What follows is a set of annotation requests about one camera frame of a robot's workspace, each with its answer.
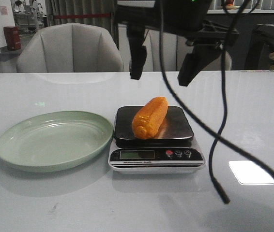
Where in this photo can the orange corn cob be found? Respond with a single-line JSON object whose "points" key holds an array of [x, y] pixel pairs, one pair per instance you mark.
{"points": [[148, 119]]}

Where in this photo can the red trash bin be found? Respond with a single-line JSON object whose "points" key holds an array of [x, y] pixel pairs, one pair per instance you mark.
{"points": [[12, 37]]}

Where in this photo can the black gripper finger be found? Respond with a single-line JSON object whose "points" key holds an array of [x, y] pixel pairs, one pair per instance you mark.
{"points": [[137, 53], [195, 62]]}

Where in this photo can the dark grey counter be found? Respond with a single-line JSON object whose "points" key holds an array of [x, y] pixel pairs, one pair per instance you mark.
{"points": [[245, 25]]}

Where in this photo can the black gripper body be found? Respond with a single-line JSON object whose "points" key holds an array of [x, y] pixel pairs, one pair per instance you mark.
{"points": [[186, 18]]}

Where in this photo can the digital kitchen scale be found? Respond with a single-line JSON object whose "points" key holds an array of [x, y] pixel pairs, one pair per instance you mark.
{"points": [[174, 150]]}

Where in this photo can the grey chair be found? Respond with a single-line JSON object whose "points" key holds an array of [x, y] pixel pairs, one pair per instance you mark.
{"points": [[70, 48], [174, 51]]}

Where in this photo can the grey chair on right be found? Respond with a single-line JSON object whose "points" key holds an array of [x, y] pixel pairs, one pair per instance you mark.
{"points": [[174, 51]]}

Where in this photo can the pale green plate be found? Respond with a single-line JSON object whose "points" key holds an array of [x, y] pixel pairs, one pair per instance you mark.
{"points": [[55, 141]]}

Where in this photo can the black appliance at right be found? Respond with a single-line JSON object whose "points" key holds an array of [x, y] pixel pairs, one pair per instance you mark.
{"points": [[261, 46]]}

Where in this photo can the fruit plate on counter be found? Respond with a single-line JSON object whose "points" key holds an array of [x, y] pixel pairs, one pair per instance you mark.
{"points": [[229, 5]]}

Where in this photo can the grey chair on left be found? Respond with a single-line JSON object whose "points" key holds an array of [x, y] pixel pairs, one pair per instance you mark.
{"points": [[70, 48]]}

